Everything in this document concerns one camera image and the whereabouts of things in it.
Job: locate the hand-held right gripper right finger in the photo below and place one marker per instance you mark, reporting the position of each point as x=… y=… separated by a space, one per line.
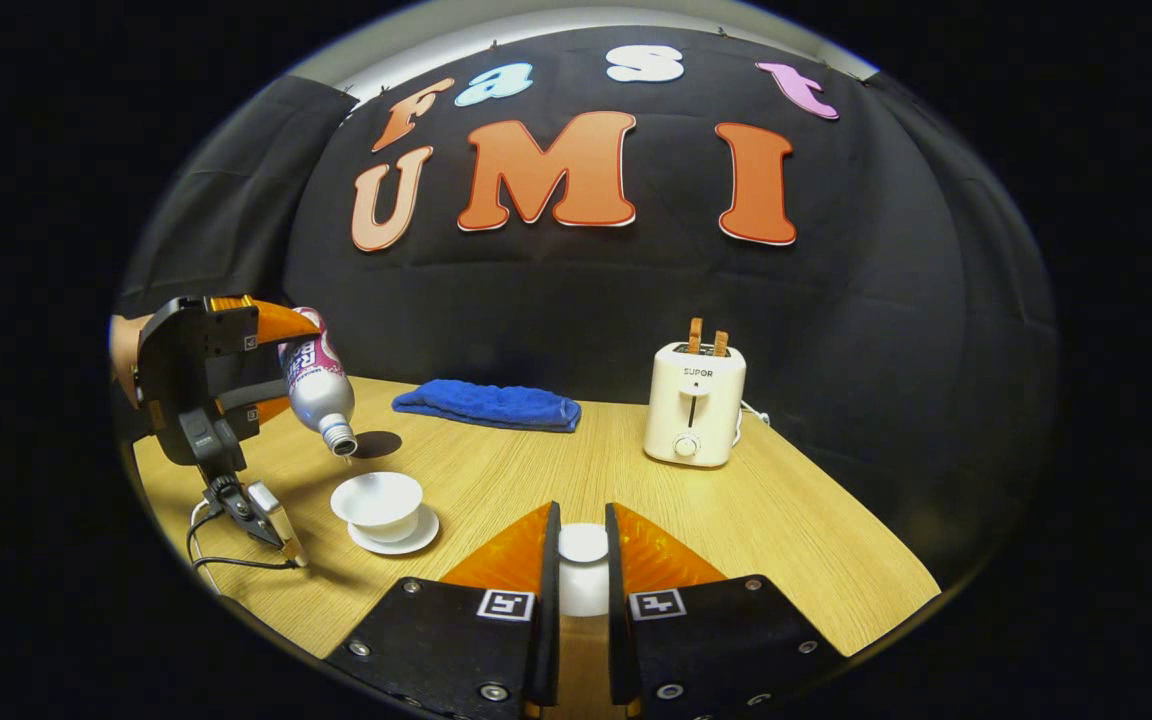
x=618 y=630

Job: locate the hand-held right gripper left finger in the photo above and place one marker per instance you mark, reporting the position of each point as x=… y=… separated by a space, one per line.
x=549 y=620

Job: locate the silver water bottle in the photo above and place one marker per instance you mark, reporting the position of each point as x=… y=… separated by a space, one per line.
x=316 y=395

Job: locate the toast bread slice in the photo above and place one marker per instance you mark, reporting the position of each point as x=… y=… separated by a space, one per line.
x=721 y=344
x=695 y=335

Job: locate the white saucer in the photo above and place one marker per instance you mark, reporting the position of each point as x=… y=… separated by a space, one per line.
x=421 y=535

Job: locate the white teacup lid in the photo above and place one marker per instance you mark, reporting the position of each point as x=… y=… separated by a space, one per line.
x=584 y=570

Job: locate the dark round coaster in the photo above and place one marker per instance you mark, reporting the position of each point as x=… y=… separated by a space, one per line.
x=383 y=445

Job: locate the white toaster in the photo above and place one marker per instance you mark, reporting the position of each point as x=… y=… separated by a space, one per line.
x=696 y=410

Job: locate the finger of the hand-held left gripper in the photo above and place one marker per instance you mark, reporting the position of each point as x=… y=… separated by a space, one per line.
x=281 y=322
x=251 y=395

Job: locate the blue towel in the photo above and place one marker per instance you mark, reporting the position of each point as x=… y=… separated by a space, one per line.
x=486 y=405

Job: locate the white teacup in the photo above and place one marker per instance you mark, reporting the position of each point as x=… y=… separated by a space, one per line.
x=376 y=500

